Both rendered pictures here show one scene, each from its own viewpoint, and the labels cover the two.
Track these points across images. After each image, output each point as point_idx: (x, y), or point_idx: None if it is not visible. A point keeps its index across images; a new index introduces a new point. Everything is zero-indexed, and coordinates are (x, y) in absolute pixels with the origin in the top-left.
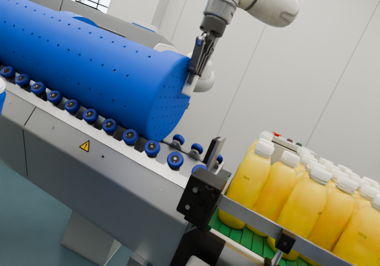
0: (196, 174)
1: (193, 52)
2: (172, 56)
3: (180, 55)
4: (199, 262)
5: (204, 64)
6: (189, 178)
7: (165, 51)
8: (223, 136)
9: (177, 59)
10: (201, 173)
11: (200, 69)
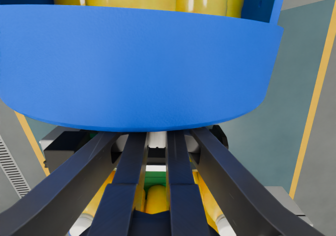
0: (47, 154)
1: (58, 169)
2: (5, 77)
3: (46, 98)
4: None
5: (204, 178)
6: (46, 147)
7: (4, 16)
8: (162, 166)
9: (13, 107)
10: (56, 156)
11: (165, 160)
